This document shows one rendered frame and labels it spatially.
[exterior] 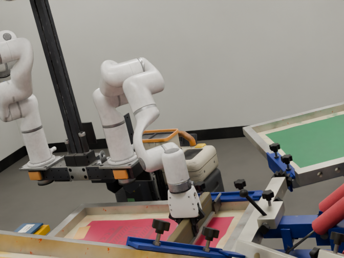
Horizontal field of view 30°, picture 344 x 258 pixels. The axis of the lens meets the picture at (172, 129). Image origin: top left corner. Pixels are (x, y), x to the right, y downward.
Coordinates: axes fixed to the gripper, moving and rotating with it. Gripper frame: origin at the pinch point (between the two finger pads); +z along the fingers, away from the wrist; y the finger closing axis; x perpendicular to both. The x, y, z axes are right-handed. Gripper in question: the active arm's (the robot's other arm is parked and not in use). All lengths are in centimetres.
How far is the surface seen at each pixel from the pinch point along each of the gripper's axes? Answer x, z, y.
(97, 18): -380, -36, 235
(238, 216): -20.4, 6.0, -9.9
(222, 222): -15.9, 6.0, -5.5
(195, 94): -380, 53, 150
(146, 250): 62, -27, -19
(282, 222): 1.8, -2.5, -32.9
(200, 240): -3.4, 6.0, -1.4
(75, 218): -17, 3, 57
